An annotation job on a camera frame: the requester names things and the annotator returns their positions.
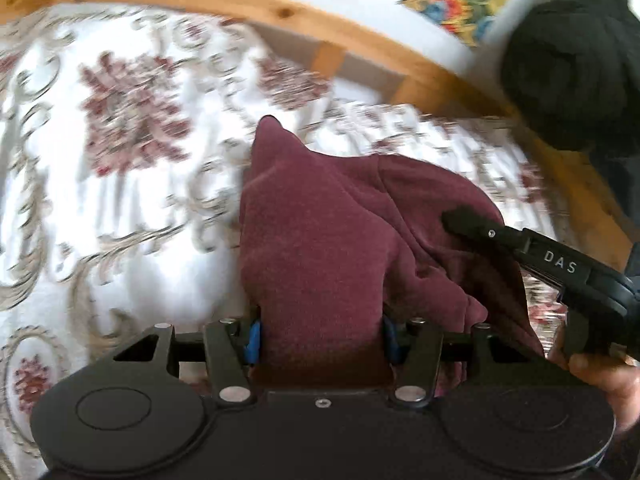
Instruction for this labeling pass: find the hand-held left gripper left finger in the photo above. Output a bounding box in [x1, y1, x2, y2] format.
[114, 316, 263, 407]

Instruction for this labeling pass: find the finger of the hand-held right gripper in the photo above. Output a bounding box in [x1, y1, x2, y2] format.
[442, 207, 531, 261]

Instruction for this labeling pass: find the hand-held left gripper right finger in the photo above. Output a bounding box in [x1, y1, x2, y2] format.
[382, 316, 546, 408]

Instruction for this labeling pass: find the maroon long-sleeve shirt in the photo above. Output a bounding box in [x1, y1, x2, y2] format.
[239, 115, 546, 397]

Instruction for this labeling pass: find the person's right hand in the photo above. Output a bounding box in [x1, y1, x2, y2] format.
[548, 346, 640, 435]

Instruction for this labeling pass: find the black hanging garment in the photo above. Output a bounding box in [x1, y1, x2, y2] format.
[500, 0, 640, 276]

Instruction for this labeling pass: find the floral satin bedspread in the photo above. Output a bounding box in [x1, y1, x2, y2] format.
[0, 2, 576, 480]

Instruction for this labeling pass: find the wooden bed frame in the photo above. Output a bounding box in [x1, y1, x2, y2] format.
[0, 0, 636, 261]

